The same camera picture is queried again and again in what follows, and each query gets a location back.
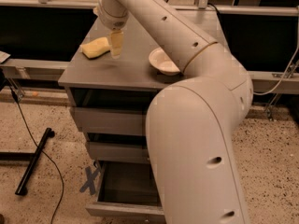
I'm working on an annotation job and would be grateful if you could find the white paper bowl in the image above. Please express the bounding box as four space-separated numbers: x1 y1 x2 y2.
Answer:
149 48 180 76

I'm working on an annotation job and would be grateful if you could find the grey middle drawer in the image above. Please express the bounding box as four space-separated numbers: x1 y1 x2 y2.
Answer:
86 142 150 163

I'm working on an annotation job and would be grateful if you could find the yellow sponge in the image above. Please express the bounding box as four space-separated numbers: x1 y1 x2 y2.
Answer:
80 37 110 59

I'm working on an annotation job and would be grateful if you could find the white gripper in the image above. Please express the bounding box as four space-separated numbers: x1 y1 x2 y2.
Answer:
97 0 129 59

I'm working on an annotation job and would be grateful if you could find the grey drawer cabinet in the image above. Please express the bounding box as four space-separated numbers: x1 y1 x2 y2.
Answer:
57 8 246 165

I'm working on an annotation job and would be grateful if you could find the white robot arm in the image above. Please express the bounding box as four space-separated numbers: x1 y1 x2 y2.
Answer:
99 0 253 224

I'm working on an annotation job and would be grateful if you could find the black floor cable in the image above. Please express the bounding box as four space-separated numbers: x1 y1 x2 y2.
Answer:
8 87 65 224

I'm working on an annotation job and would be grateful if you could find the white cable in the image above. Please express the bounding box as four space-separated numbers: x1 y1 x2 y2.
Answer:
252 7 299 97

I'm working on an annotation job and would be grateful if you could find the grey bottom drawer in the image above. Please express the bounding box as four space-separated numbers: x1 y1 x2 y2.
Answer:
86 161 166 224

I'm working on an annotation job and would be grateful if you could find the black stand leg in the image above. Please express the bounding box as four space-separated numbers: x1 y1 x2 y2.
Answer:
15 128 55 196

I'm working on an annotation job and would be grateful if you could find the metal rail frame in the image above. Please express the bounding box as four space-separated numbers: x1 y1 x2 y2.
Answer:
0 59 69 81

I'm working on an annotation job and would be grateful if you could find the grey drawer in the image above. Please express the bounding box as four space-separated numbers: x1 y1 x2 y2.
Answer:
86 161 166 224
86 142 150 163
70 107 145 136

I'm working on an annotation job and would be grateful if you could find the grey top drawer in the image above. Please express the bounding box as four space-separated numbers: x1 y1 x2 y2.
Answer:
70 107 145 136

